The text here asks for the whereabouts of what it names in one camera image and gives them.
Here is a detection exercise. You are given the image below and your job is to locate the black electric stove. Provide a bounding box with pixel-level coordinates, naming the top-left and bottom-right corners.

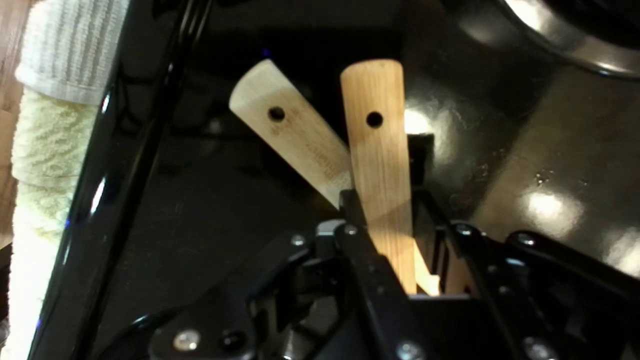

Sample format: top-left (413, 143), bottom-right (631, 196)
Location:
top-left (29, 0), bottom-right (640, 360)

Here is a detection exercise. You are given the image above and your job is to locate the pale wooden spatula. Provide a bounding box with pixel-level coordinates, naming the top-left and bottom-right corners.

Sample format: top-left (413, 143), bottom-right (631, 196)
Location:
top-left (229, 57), bottom-right (356, 209)

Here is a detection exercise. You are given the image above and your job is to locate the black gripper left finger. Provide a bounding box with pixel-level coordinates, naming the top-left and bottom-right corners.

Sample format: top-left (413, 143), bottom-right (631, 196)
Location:
top-left (148, 189), bottom-right (428, 360)

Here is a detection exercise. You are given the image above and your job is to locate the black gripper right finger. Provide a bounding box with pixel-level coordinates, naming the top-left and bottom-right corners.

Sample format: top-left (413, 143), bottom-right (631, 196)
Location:
top-left (416, 197), bottom-right (640, 360)

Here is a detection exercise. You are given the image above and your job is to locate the brown wooden spoon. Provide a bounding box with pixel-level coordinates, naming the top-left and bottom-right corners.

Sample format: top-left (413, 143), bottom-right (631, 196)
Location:
top-left (339, 57), bottom-right (443, 298)

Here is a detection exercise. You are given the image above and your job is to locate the yellow and white towel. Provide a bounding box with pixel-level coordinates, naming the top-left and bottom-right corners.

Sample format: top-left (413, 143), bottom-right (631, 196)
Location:
top-left (0, 0), bottom-right (132, 360)

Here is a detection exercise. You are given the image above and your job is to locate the black frying pan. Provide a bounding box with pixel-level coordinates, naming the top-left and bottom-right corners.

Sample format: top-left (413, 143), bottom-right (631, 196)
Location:
top-left (439, 0), bottom-right (640, 83)

